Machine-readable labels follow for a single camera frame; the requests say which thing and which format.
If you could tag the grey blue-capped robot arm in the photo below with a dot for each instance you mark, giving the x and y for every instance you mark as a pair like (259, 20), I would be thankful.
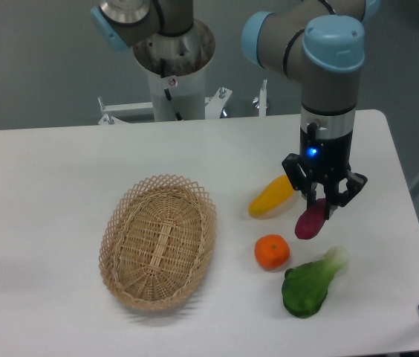
(319, 44)

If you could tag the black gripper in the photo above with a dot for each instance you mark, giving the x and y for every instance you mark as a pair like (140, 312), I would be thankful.
(324, 157)

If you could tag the green bok choy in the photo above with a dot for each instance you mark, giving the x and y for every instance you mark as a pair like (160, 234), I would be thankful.
(305, 287)

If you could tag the purple sweet potato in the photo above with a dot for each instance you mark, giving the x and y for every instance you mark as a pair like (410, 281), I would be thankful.
(311, 221)

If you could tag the orange tangerine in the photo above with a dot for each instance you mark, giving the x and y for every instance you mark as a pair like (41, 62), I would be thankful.
(271, 251)

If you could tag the oval wicker basket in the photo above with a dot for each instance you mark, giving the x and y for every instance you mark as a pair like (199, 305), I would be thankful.
(158, 243)

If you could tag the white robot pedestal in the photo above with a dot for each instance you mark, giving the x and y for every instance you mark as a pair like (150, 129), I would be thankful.
(176, 71)

